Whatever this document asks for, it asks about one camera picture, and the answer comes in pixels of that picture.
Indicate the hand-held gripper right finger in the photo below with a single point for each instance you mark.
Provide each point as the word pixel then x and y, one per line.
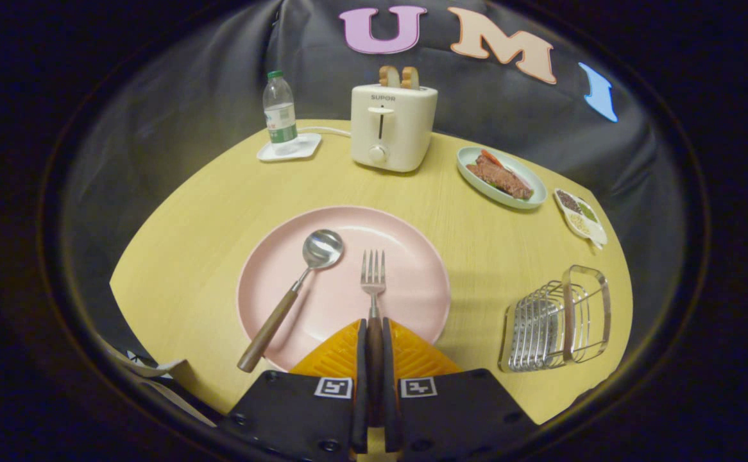
pixel 392 385

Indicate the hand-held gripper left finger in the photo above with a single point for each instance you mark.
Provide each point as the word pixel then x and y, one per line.
pixel 361 385

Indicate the pink round plate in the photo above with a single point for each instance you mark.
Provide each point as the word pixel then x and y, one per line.
pixel 406 282

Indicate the pale green oval plate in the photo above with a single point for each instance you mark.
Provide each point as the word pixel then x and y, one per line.
pixel 476 183

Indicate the brown meat slice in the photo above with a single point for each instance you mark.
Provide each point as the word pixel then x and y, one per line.
pixel 499 176

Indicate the white square coaster tray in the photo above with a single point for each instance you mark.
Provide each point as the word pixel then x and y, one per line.
pixel 306 146

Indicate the red carrot slice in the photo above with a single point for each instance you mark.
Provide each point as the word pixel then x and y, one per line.
pixel 491 157

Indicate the white divided grain dish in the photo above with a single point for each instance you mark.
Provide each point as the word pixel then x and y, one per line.
pixel 579 218

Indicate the cream white toaster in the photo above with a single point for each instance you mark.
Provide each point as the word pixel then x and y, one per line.
pixel 406 128

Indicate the clear green capped water bottle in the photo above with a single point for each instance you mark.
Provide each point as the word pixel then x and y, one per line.
pixel 280 115

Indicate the black backdrop cloth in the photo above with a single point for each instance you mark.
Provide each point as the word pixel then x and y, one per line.
pixel 188 96

